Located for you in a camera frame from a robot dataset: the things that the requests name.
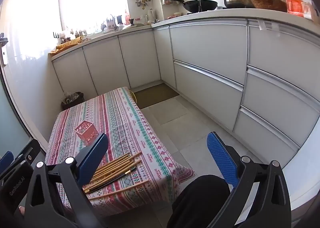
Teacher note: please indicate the white kitchen cabinets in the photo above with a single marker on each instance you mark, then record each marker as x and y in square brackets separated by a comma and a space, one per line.
[258, 79]

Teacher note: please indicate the white kettle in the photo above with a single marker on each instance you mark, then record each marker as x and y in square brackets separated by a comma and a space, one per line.
[151, 16]

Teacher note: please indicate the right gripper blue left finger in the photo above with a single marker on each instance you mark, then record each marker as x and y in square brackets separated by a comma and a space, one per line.
[55, 197]

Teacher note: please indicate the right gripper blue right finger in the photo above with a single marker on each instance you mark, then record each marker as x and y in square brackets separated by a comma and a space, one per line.
[271, 206]

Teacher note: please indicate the person's left hand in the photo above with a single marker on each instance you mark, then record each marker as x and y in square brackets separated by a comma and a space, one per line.
[22, 210]

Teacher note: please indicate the pink plastic utensil basket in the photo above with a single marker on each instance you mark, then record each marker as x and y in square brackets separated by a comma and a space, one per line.
[87, 132]

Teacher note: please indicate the black chopstick gold band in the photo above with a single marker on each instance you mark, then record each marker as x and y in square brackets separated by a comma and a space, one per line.
[106, 183]

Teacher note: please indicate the brown floor mat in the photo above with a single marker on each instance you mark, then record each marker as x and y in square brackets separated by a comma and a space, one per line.
[154, 95]

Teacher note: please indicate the bamboo chopstick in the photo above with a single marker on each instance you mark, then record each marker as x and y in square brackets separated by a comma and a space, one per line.
[116, 173]
[125, 159]
[105, 173]

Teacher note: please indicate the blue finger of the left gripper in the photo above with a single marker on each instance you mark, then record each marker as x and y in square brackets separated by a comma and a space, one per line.
[6, 161]

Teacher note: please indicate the bamboo chopstick lying apart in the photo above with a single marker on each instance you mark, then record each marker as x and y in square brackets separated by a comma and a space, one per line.
[120, 191]

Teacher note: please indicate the door handle plate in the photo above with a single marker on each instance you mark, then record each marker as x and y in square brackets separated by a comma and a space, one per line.
[4, 41]

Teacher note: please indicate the yellow cloth on counter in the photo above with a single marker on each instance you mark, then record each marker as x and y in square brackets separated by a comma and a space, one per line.
[64, 46]

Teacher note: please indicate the black trash bin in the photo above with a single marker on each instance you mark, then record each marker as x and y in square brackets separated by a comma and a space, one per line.
[72, 100]

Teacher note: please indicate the black wok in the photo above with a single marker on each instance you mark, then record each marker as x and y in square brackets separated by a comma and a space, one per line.
[197, 6]

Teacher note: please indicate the patterned striped tablecloth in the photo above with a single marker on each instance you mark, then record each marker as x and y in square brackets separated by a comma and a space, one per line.
[117, 115]

